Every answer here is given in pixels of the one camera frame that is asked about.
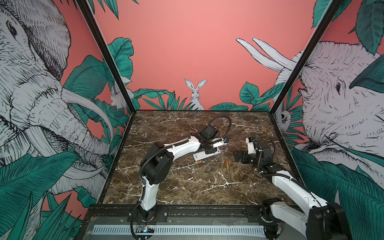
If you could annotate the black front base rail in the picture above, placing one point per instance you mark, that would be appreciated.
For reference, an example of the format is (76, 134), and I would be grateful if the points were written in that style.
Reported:
(164, 213)

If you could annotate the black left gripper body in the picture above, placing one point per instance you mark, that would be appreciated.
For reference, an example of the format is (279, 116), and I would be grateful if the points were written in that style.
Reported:
(210, 149)

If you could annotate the white slotted cable duct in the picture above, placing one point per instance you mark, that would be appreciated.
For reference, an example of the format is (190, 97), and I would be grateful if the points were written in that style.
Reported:
(167, 230)

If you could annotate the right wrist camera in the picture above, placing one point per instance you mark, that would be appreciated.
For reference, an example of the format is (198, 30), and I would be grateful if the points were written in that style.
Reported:
(251, 144)

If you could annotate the black right corner frame post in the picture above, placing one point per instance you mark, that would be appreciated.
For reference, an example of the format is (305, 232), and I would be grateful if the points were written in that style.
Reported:
(326, 19)

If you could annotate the black left corner frame post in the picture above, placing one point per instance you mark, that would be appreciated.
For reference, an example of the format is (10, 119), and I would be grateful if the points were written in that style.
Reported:
(88, 15)

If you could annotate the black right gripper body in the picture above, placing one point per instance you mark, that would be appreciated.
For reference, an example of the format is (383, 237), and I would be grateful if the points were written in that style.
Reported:
(253, 159)

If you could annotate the black corner frame post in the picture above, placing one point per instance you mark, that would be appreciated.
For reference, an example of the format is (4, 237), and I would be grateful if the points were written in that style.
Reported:
(88, 15)
(326, 19)

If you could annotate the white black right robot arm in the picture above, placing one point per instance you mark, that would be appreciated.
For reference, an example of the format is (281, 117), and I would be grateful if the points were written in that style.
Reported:
(317, 219)

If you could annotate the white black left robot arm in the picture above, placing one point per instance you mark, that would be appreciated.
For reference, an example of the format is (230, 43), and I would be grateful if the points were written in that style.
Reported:
(157, 163)

